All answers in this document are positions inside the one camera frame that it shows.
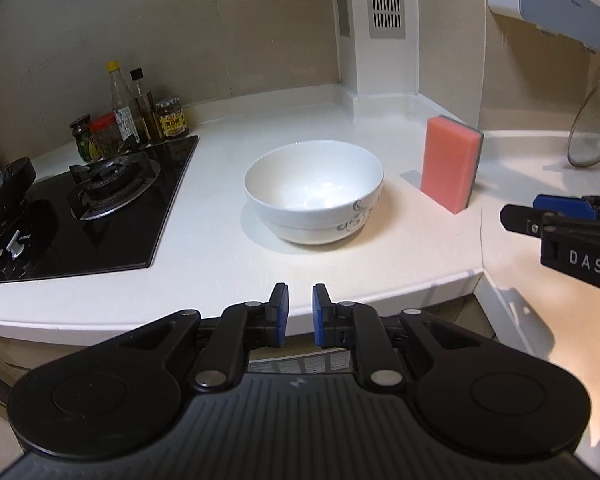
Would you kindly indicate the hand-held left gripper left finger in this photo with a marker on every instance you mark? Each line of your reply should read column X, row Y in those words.
column 280, row 315

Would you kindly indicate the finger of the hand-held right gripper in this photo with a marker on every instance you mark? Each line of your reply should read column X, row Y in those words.
column 562, row 206
column 520, row 220

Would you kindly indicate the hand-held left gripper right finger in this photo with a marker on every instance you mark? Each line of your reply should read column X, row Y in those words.
column 321, row 315

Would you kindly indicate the pink and green sponge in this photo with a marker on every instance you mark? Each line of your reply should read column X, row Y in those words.
column 447, row 160

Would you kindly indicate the white bowl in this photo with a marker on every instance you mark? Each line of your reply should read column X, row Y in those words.
column 310, row 180

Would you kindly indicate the glass pot lid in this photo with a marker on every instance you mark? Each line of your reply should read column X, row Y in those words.
column 595, row 130

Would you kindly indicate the black glass gas stove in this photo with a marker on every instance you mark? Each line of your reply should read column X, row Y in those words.
column 129, row 230

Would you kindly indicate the checked lid sauce jar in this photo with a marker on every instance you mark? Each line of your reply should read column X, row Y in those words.
column 173, row 121

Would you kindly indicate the metal stove burner grate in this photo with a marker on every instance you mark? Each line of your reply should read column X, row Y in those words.
column 87, row 172

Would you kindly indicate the red lid jar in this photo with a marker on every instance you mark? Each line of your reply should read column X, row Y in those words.
column 107, row 135

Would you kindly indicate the grey vent grille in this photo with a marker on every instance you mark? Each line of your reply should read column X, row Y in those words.
column 387, row 0

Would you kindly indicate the black cap clear bottle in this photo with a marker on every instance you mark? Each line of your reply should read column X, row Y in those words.
column 139, row 95

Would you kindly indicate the dark lid pickle jar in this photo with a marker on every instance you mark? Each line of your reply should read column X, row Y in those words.
column 83, row 142

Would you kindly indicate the yellow cap clear bottle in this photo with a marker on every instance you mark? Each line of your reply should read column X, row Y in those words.
column 122, row 105

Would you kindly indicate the black pan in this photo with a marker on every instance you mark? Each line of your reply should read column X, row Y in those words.
column 14, row 185

